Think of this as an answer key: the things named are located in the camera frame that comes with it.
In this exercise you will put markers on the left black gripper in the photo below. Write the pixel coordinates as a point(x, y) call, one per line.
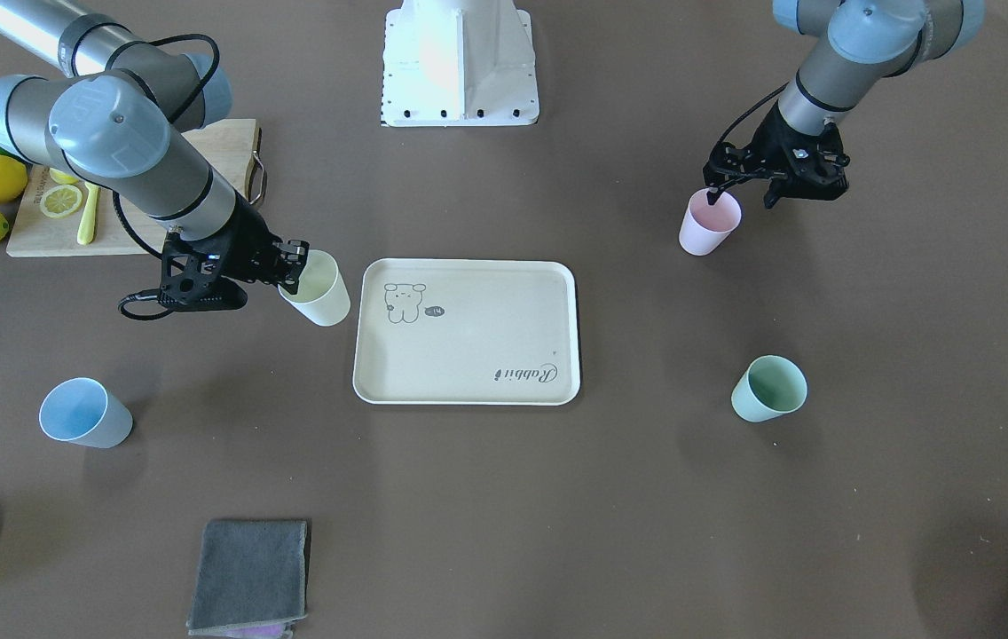
point(773, 135)

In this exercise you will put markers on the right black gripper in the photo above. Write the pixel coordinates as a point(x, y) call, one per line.
point(251, 235)

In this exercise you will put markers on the cream cup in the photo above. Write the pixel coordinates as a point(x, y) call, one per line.
point(321, 296)

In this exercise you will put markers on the pink cup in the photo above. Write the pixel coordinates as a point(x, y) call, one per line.
point(710, 217)

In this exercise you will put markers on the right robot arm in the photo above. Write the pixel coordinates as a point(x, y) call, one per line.
point(117, 118)

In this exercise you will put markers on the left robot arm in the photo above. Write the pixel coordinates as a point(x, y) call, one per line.
point(859, 42)

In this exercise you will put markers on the cream rabbit tray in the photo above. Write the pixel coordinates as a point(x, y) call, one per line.
point(467, 332)

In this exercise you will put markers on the green cup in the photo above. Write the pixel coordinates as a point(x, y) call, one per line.
point(771, 386)

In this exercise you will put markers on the yellow plastic knife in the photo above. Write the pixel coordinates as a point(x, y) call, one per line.
point(86, 232)

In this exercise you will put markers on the lemon slice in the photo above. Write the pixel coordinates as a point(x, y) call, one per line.
point(62, 177)
point(61, 201)

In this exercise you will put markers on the blue cup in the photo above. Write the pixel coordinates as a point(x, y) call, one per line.
point(84, 412)

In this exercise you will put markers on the grey folded cloth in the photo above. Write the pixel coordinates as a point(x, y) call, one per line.
point(251, 579)

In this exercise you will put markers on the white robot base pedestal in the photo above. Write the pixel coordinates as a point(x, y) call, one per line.
point(458, 64)

